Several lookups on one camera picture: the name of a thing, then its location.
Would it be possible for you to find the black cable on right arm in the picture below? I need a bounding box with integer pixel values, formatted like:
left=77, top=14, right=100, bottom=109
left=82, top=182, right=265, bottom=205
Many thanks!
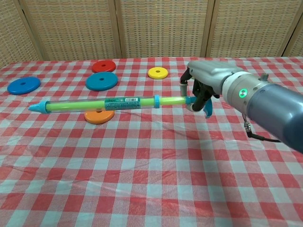
left=241, top=113, right=282, bottom=143

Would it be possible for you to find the green blue water pump toy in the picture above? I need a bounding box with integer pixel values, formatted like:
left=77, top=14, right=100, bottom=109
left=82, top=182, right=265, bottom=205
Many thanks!
left=28, top=94, right=213, bottom=119

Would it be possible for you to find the yellow plastic ring disc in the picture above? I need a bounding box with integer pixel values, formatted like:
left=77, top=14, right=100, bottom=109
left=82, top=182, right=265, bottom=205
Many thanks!
left=147, top=67, right=169, bottom=79

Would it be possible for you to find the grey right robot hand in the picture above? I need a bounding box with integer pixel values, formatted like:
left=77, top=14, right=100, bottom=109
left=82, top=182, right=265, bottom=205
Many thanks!
left=179, top=60, right=242, bottom=112

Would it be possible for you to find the blue plastic ring disc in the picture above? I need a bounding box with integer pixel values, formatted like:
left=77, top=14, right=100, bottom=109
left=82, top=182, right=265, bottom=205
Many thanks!
left=7, top=76, right=42, bottom=96

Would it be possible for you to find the woven bamboo folding screen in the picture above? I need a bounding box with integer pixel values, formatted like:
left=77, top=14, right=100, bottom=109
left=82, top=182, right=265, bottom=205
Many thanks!
left=0, top=0, right=303, bottom=69

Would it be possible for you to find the large teal plastic ring disc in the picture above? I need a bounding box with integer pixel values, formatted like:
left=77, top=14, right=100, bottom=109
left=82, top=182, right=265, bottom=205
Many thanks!
left=85, top=71, right=119, bottom=91

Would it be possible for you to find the red plastic ring disc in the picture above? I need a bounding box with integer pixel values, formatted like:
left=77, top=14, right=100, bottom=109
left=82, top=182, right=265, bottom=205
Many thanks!
left=91, top=60, right=117, bottom=73

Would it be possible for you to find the red white checkered tablecloth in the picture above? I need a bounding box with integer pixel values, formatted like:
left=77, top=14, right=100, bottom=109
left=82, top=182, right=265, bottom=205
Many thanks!
left=0, top=56, right=303, bottom=227

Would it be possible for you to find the orange plastic ring disc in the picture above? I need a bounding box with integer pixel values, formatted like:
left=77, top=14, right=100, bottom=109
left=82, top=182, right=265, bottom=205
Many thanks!
left=84, top=109, right=116, bottom=125

